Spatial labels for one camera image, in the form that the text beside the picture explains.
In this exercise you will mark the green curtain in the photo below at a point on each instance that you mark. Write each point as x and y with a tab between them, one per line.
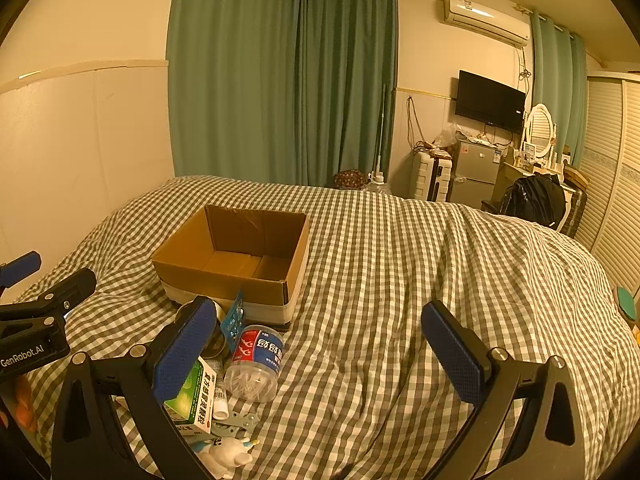
555	90
350	75
235	75

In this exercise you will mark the open cardboard box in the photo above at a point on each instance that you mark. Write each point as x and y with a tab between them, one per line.
235	266

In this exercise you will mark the black wall television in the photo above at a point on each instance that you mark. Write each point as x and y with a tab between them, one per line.
490	102

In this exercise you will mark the blue blister card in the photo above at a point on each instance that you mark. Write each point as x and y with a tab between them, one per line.
234	321

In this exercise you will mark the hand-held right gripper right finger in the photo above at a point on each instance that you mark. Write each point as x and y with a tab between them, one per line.
456	357

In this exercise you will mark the white toy figure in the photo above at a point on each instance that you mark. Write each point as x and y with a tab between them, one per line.
225	455

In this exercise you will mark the round metal tin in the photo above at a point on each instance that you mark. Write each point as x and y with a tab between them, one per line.
218	341

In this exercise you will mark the dark suitcase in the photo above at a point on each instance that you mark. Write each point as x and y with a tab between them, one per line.
575	212

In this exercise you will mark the black jacket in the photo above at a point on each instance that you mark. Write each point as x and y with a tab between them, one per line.
535	200

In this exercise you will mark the white suitcase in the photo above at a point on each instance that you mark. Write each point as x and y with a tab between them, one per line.
427	177

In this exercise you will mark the brown patterned cushion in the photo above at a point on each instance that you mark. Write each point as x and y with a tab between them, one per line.
350	180

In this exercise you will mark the metal hinge bracket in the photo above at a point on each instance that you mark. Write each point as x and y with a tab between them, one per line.
235	422

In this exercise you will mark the small grey fridge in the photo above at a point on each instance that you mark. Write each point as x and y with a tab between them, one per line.
475	170

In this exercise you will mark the green medicine box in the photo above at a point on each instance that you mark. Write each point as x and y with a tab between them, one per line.
196	395

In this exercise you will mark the white louvered wardrobe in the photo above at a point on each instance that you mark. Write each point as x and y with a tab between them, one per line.
612	170

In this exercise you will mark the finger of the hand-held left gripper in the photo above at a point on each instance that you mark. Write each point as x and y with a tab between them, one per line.
75	285
22	265

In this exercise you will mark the white oval vanity mirror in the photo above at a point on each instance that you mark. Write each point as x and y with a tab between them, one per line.
540	125

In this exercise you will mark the person's left hand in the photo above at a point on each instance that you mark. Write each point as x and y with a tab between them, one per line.
25	405

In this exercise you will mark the white pole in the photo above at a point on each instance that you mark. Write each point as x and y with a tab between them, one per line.
381	135

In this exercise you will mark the teal round object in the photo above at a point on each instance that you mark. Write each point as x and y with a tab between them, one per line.
627	304

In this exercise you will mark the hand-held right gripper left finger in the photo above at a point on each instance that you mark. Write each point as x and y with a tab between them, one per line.
184	355

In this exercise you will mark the green checkered blanket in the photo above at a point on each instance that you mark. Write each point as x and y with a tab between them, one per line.
400	270

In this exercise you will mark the white air conditioner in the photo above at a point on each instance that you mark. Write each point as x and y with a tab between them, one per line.
487	17

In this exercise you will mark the small white tube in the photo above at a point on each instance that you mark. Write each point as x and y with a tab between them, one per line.
220	406

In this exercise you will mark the clear plastic bag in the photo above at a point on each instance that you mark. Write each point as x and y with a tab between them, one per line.
447	136

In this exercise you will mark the clear jar red blue label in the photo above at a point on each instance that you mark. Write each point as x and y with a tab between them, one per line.
255	362

